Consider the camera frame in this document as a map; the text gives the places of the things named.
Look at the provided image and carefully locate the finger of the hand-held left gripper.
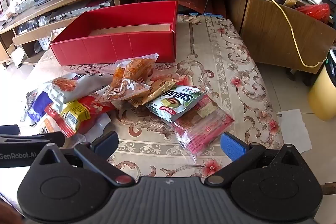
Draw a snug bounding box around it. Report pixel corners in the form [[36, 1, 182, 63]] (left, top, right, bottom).
[[0, 125, 19, 136], [0, 132, 65, 148]]

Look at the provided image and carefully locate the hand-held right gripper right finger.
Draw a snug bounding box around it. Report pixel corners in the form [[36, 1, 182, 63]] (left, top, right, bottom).
[[205, 133, 311, 186]]

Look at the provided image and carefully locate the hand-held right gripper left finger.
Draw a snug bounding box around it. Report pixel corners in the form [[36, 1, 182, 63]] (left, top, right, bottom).
[[30, 132, 135, 186]]

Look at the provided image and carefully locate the clear pink red snack packet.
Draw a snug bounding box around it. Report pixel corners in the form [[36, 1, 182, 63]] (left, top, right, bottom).
[[173, 94, 235, 164]]

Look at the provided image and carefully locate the blue snack packet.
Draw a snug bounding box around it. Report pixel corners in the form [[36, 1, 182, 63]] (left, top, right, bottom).
[[26, 94, 53, 121]]

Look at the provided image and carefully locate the red yellow snack packet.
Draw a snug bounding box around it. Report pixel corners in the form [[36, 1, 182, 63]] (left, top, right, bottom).
[[44, 95, 116, 138]]

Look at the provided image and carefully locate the green white wafer packet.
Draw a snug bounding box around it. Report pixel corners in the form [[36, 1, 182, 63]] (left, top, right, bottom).
[[146, 85, 206, 123]]

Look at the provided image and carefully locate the clear orange snack packet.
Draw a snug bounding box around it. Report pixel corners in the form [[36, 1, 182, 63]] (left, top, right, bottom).
[[115, 53, 160, 85]]

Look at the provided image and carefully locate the red cardboard box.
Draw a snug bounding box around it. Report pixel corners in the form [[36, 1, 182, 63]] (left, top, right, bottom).
[[49, 0, 179, 66]]

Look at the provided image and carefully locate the clear sausage packet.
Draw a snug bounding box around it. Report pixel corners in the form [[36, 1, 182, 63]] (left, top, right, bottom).
[[76, 112, 112, 147]]

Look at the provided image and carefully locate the clear brown snack packet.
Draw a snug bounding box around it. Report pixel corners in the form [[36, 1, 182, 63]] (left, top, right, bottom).
[[97, 77, 151, 109]]

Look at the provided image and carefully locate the white paper sheet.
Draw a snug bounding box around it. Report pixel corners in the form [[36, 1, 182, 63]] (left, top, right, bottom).
[[276, 109, 313, 153]]

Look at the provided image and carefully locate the white silver snack packet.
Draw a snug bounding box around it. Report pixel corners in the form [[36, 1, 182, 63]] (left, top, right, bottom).
[[49, 72, 113, 105]]

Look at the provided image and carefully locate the gold brown snack packet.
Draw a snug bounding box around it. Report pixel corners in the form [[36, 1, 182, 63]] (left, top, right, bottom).
[[130, 77, 179, 108]]

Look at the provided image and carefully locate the blue white carton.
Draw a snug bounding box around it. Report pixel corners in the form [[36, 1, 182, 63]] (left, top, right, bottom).
[[38, 36, 53, 51]]

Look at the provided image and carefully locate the brown cardboard box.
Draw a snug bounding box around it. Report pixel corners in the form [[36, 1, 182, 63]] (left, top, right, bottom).
[[12, 27, 67, 47]]

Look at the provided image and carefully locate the yellow trash bin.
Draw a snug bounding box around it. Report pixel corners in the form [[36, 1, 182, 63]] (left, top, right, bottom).
[[307, 47, 336, 121]]

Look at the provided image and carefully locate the clear plastic bag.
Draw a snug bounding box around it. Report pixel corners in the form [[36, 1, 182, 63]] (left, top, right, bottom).
[[38, 15, 50, 28]]

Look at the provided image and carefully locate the silver audio receiver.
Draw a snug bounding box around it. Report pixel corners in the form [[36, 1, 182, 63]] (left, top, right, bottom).
[[42, 4, 111, 22]]

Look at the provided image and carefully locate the blue plastic bag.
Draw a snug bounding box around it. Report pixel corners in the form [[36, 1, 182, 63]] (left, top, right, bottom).
[[188, 12, 223, 18]]

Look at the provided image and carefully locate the red plastic bag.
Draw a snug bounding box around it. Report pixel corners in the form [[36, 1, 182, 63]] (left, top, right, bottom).
[[297, 3, 331, 24]]

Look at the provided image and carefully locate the yellow cable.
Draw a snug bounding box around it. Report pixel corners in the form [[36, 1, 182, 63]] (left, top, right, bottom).
[[178, 0, 327, 67]]

